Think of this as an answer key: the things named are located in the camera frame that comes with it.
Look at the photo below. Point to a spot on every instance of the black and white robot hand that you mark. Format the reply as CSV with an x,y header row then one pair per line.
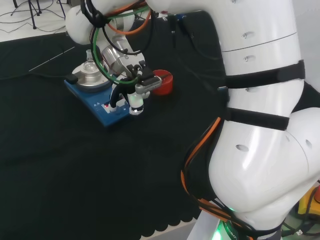
x,y
136,102

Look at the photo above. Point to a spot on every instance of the black tripod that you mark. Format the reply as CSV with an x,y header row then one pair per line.
x,y
62,10
32,15

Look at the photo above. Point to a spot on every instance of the yellow stop button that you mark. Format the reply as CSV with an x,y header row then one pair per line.
x,y
306,202

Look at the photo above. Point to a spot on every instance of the black cloth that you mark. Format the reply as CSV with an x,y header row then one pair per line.
x,y
75,162

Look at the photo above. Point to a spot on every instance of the red plastic cup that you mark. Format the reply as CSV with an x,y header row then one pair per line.
x,y
165,87

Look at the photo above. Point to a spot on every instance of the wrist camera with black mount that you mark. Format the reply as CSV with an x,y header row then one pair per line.
x,y
147,85

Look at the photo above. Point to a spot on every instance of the clear round-bottom flask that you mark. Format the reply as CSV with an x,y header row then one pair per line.
x,y
88,66

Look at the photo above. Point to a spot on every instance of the glass rod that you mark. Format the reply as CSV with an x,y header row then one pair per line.
x,y
51,59

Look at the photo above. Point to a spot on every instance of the heater with blue base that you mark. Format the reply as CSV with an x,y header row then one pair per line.
x,y
107,117

